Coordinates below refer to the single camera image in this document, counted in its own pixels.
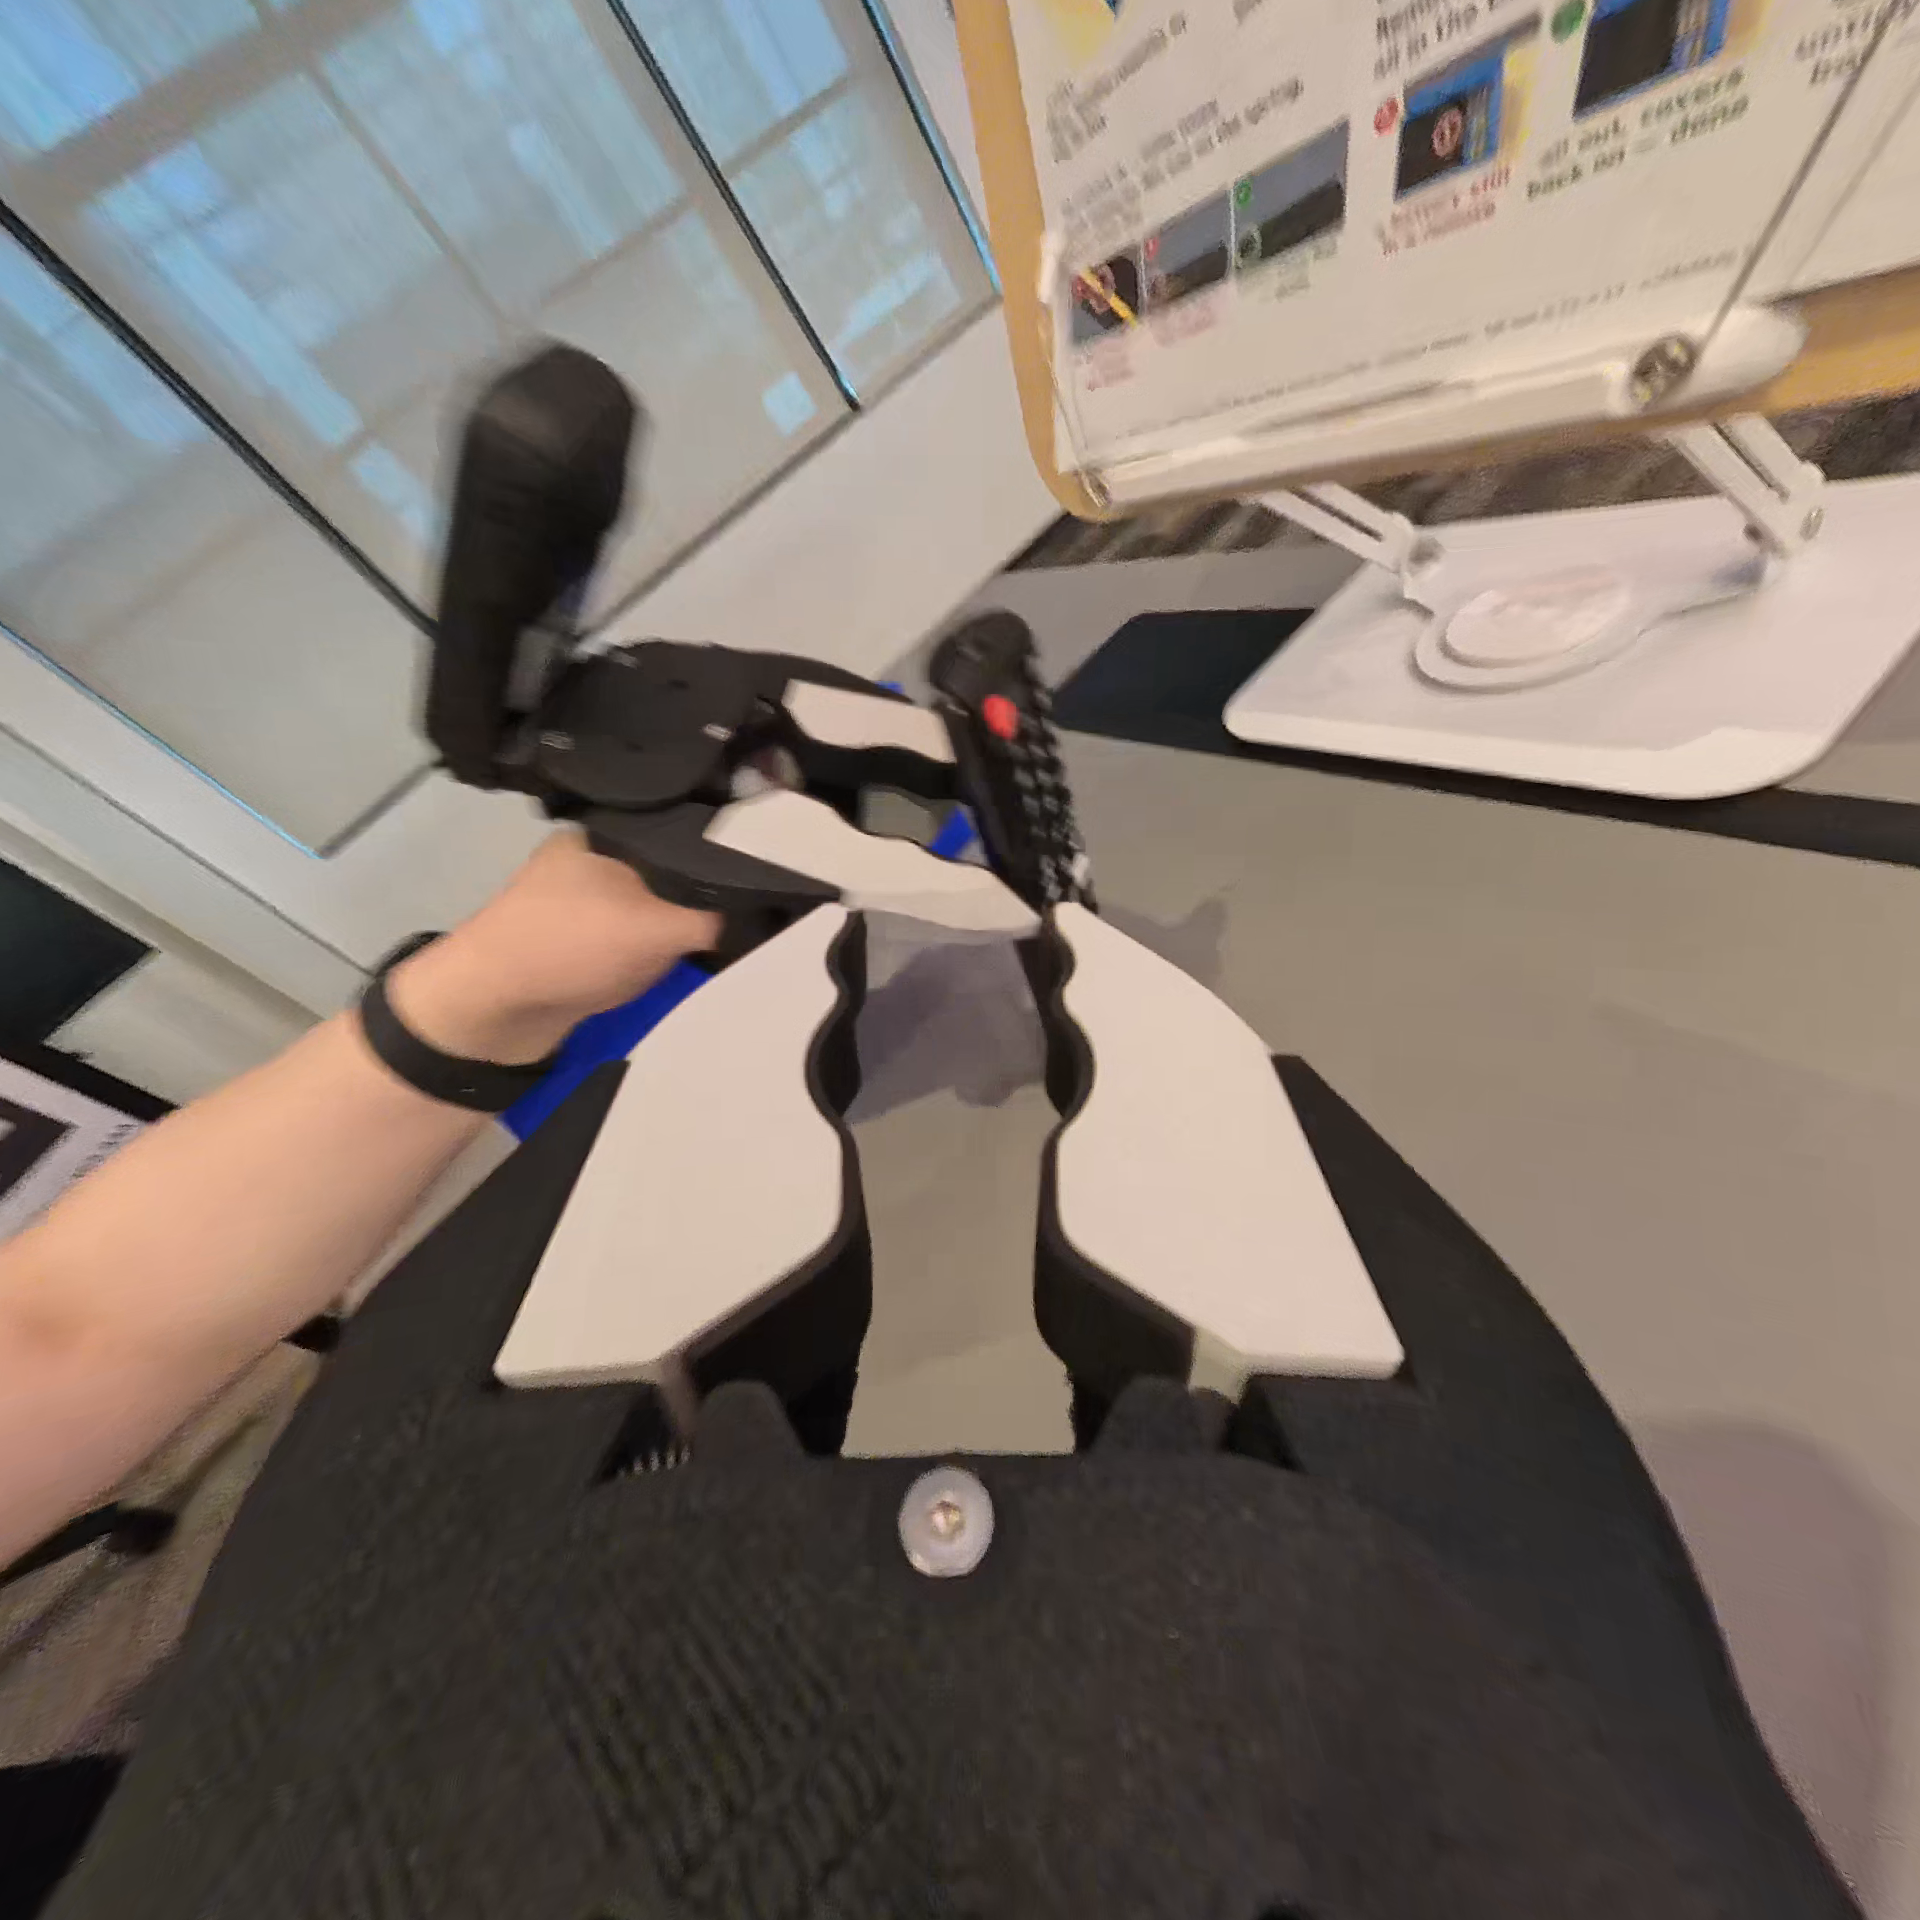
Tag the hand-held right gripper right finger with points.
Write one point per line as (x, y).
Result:
(1231, 1200)

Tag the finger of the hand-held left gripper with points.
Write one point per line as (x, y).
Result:
(872, 855)
(872, 721)

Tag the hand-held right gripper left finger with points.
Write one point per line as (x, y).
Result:
(675, 1200)

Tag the black remote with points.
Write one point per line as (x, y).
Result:
(1015, 765)

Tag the blue plastic bin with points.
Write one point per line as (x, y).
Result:
(615, 1051)

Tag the person's left forearm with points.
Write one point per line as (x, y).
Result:
(211, 1229)

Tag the person's left hand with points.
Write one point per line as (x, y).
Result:
(587, 947)

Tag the large window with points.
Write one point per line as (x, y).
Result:
(362, 332)

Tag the instruction sheet on stand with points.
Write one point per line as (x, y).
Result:
(1007, 299)

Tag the black framed marker sign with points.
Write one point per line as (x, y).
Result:
(46, 1141)

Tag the white sign stand base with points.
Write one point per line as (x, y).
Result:
(1622, 674)

